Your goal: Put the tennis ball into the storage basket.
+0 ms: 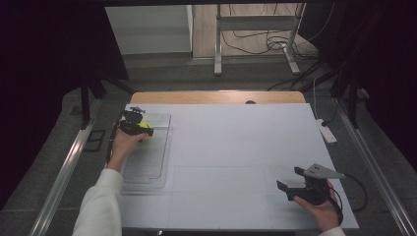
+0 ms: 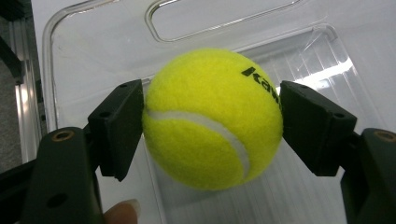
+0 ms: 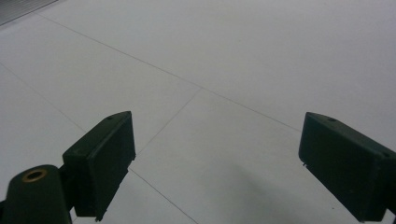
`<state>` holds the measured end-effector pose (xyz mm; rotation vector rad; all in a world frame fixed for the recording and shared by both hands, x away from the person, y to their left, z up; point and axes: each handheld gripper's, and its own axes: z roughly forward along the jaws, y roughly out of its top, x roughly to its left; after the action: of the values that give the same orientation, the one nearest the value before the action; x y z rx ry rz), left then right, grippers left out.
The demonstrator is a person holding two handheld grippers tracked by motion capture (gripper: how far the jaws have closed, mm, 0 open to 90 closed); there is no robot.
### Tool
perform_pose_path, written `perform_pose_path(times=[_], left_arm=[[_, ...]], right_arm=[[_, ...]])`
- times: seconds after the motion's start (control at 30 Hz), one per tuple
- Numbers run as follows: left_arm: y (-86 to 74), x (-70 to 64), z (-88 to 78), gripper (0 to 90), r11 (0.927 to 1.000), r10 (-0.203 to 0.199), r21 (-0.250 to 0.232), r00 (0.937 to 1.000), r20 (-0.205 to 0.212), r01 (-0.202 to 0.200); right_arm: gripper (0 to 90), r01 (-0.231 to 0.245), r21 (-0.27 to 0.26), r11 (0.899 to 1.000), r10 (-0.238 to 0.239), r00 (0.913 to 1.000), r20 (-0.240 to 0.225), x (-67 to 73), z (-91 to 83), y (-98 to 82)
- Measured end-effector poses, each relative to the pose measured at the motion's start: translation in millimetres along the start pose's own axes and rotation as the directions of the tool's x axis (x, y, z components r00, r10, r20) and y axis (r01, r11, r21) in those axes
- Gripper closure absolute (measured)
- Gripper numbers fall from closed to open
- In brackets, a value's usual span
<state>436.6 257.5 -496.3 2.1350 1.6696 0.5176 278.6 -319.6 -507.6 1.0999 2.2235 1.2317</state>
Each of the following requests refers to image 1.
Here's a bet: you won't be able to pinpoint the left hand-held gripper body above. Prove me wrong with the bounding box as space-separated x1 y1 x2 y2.
118 106 148 137

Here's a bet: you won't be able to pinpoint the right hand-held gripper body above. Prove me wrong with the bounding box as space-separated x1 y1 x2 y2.
296 163 347 207

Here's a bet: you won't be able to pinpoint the yellow tennis ball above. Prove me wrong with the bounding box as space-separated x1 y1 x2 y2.
139 121 153 141

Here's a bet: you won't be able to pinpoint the clear plastic tray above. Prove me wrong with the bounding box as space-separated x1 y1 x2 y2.
121 112 173 195

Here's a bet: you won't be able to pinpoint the person's left hand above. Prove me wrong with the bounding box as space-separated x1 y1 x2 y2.
107 132 149 172

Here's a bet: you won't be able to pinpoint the person's right hand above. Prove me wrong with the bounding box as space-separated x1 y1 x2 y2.
293 190 342 232

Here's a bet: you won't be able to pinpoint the white power strip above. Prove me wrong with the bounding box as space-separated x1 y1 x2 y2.
316 118 338 145

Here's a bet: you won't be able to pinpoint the black metal stand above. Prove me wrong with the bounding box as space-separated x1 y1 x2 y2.
328 63 362 130
79 73 136 130

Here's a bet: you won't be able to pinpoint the white cabinet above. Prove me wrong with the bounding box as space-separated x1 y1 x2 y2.
105 4 195 55

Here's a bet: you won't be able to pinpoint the black curtain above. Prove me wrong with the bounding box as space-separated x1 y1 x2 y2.
0 0 130 210
297 0 417 165

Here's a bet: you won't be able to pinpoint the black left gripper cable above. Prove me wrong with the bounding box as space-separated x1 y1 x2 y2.
105 111 126 165

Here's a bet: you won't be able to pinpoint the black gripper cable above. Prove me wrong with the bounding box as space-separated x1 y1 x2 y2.
105 111 126 165
340 173 369 212

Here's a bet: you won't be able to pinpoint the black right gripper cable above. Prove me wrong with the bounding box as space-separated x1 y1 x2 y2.
340 173 369 212

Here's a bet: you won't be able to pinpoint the aluminium rail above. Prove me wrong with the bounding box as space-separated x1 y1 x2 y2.
333 97 417 236
28 97 103 236

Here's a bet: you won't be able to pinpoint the white power strip cable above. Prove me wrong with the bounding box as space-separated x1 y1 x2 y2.
312 78 322 121

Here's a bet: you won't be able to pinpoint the black cables on floor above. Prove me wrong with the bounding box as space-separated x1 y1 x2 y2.
220 3 336 60

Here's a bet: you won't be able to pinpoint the grey metal desk frame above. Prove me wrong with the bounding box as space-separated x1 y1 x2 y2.
213 3 307 77

